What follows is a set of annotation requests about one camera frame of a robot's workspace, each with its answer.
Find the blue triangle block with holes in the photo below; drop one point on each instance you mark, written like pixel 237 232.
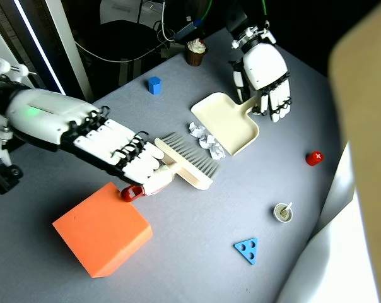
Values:
pixel 245 252

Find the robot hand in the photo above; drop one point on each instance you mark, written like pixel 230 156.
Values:
pixel 45 116
pixel 264 66

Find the toy cupcake with white frosting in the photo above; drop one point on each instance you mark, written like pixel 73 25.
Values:
pixel 195 52

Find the cream plastic dustpan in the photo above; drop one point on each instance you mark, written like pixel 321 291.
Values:
pixel 228 123

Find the white rounded shell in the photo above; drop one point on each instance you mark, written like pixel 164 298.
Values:
pixel 329 259

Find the small white cup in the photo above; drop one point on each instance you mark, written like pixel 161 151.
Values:
pixel 279 216

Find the blue hexagonal block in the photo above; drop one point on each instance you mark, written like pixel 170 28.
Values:
pixel 154 86

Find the small white spoon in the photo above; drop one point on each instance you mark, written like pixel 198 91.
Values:
pixel 288 207

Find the tan blurred board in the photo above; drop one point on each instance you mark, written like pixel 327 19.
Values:
pixel 367 126

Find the grey table cloth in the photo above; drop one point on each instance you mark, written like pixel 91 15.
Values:
pixel 209 221

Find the orange foam block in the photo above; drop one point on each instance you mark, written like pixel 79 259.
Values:
pixel 99 227

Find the red cylinder with white cross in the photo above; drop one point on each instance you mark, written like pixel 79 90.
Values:
pixel 314 158

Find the white post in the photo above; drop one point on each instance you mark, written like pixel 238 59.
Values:
pixel 70 50

